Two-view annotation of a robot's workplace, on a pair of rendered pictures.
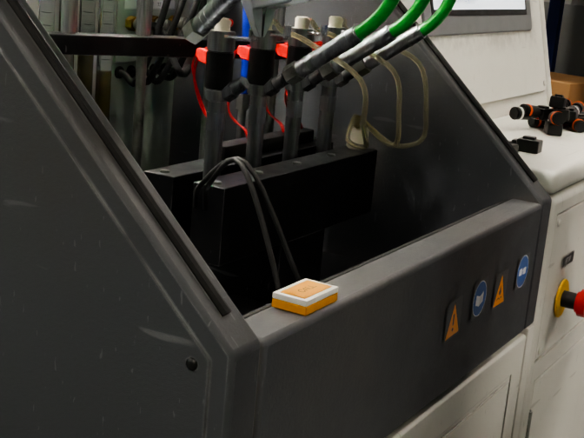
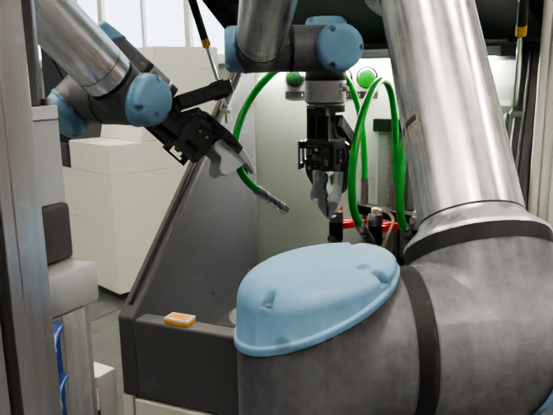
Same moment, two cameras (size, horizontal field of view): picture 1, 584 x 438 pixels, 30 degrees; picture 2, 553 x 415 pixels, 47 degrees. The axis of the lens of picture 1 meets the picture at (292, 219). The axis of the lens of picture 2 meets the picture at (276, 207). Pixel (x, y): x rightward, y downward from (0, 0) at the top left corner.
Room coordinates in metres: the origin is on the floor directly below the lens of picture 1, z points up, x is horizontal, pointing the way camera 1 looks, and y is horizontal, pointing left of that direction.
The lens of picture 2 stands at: (0.88, -1.12, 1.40)
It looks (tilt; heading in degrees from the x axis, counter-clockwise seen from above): 12 degrees down; 85
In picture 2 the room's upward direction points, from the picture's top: 1 degrees counter-clockwise
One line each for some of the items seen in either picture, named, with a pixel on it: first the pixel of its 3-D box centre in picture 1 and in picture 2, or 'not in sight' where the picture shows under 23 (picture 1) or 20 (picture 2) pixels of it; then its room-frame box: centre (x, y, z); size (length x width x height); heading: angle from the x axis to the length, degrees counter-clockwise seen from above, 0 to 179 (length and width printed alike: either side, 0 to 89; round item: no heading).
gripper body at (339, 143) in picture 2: not in sight; (324, 138); (1.07, 0.03, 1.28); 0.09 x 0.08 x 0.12; 61
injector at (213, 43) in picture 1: (222, 136); (334, 263); (1.10, 0.08, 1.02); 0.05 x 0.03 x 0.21; 61
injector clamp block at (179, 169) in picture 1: (266, 222); not in sight; (1.21, 0.03, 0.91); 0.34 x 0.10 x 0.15; 151
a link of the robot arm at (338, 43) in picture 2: not in sight; (325, 48); (1.06, -0.06, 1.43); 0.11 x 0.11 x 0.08; 0
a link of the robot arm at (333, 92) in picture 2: not in sight; (327, 93); (1.07, 0.04, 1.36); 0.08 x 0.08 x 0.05
